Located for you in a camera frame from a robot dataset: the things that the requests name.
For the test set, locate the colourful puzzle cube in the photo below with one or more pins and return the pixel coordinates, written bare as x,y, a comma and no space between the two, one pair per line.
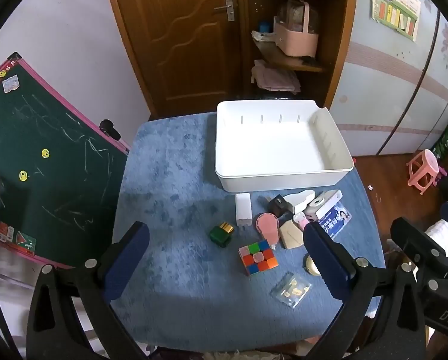
257,258

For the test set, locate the black cube charger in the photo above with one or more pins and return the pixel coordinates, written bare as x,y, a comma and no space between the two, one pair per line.
278,206

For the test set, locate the folded pink cloth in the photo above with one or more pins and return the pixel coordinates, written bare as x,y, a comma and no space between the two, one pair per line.
274,77

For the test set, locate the green block with gold clip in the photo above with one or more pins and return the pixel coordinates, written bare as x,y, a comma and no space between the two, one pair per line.
220,235

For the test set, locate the beige house-shaped block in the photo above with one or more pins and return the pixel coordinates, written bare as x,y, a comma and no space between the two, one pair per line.
291,237

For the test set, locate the green chalkboard with pink frame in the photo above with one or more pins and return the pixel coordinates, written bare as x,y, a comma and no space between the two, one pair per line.
59,176

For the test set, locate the pink plastic stool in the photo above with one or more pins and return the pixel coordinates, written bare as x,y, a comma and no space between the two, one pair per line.
422,168

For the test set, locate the gold round lid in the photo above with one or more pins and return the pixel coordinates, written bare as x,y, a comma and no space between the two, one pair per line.
311,268

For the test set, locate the blue round container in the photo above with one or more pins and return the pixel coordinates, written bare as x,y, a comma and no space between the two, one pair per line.
265,27

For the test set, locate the pink tape dispenser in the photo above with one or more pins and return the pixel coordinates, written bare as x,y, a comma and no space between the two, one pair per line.
267,228

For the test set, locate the black easel knob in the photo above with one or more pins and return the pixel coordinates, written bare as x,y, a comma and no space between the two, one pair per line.
109,128

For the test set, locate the brown wooden door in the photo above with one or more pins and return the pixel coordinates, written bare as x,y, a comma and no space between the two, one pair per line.
171,45

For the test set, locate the pink and white small tool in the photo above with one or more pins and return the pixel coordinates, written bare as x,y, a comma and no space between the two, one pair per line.
299,220

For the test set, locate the white rectangular device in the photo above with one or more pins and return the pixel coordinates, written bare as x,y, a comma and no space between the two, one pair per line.
323,202

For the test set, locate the wall poster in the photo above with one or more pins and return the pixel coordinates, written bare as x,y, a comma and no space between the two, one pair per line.
394,3

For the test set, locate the white charger block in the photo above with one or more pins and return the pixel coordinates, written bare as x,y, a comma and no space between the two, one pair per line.
242,210

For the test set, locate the white quilt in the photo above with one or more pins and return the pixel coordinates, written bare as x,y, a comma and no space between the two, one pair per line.
443,238

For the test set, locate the clear packet with gold pieces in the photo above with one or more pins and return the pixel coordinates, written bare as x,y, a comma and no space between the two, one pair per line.
289,290

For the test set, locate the yellow smiley magnet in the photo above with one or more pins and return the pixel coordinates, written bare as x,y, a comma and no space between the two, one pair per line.
23,175
45,153

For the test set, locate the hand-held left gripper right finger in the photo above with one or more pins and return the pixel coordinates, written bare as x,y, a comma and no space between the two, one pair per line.
321,251

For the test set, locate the pale sliding door wardrobe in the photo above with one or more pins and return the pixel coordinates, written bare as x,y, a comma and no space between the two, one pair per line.
396,93

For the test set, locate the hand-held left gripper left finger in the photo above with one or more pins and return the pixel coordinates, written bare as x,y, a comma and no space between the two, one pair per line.
126,258

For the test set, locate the clear box with blue label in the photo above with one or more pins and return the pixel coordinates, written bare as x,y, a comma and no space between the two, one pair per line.
336,219

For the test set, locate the brown wooden shelf cabinet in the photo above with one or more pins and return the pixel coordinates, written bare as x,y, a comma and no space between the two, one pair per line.
332,45

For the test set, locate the white plastic storage bin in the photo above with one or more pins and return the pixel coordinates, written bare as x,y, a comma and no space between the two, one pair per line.
276,146

